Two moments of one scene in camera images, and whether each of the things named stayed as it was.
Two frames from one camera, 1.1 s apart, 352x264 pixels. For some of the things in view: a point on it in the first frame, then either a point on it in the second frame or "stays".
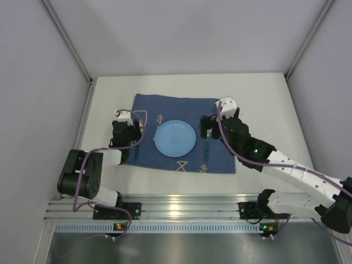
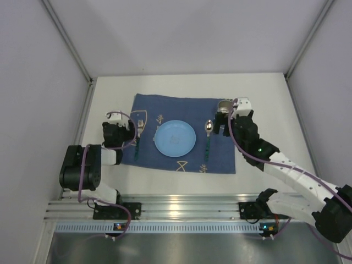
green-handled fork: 136,147 stays
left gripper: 135,136 to 129,130
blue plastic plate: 175,138 stays
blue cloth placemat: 157,109 stays
